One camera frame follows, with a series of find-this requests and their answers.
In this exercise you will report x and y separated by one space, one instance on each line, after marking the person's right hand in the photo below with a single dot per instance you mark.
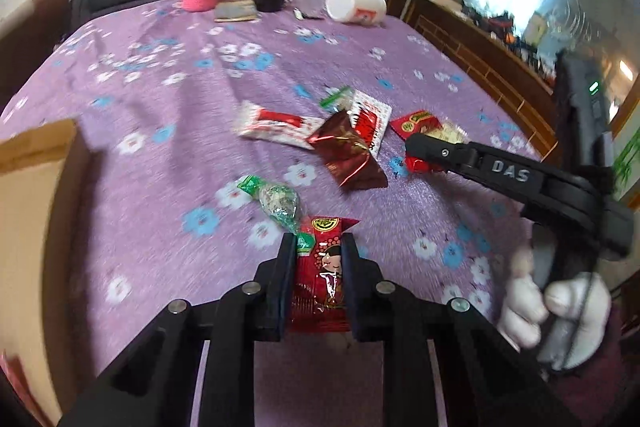
575 307

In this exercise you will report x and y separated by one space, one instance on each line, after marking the small green white packet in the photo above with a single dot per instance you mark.
336 99

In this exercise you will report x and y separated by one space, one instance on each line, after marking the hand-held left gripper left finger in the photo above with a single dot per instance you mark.
286 279

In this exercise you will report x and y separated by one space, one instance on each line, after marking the shallow cardboard box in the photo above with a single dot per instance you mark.
30 207

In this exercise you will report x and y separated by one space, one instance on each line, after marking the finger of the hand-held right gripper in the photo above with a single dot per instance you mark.
440 152

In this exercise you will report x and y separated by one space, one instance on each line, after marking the colourful printed packet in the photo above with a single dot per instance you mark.
235 12

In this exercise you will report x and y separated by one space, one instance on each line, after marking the purple floral blanket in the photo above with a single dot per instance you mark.
200 82

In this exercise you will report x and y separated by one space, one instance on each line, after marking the green foil wrapped candy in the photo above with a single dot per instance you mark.
277 204

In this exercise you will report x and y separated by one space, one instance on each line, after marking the green leaf print picture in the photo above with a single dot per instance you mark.
627 164

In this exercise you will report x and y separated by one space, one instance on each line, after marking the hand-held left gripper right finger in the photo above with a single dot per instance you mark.
350 279

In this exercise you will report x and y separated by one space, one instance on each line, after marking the white packet red black print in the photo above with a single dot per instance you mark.
374 117

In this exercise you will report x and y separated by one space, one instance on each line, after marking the pale yellow biscuit packet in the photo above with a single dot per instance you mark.
452 132

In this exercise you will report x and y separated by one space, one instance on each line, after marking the white plastic cup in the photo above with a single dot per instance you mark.
357 4

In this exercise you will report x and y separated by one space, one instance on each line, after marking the red packet yellow label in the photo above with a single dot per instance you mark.
415 124

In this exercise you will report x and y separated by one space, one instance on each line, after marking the long white red snack packet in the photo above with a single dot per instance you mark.
272 123

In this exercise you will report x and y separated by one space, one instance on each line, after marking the red cartoon snack packet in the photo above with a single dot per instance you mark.
320 277

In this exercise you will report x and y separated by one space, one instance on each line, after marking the dark red foil packet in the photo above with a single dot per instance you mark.
345 152

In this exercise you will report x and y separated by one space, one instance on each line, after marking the small red packet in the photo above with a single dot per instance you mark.
415 164

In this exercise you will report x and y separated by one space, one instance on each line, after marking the wooden cabinet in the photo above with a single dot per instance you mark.
480 62

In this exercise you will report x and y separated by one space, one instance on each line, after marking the brown sofa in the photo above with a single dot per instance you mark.
40 22

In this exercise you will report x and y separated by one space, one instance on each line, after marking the person's right forearm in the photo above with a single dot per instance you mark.
600 387

